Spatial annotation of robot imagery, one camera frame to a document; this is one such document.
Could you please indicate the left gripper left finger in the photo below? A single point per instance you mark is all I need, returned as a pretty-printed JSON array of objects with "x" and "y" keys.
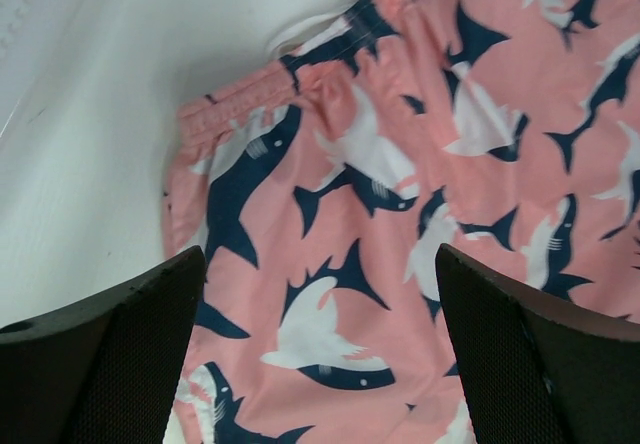
[{"x": 104, "y": 369}]

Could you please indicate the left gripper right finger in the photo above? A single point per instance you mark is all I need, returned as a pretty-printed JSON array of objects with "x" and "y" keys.
[{"x": 535, "y": 368}]

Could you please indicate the pink star patterned shorts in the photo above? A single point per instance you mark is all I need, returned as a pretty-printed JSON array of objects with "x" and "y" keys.
[{"x": 321, "y": 187}]

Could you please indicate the white plastic basket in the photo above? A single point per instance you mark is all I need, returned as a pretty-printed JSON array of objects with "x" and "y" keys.
[{"x": 20, "y": 4}]

